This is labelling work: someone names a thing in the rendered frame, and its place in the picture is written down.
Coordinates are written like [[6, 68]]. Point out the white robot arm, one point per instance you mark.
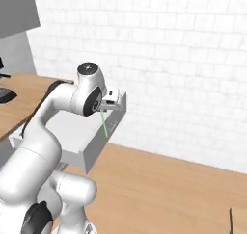
[[38, 154]]

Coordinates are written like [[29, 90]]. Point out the thin green straw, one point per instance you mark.
[[104, 124]]

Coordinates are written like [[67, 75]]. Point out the grey base cupboard front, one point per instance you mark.
[[4, 152]]

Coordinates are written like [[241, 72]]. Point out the light wooden dining counter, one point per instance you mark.
[[240, 221]]

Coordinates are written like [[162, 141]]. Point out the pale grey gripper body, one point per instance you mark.
[[112, 105]]

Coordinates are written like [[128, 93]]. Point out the grey open drawer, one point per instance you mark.
[[80, 135]]

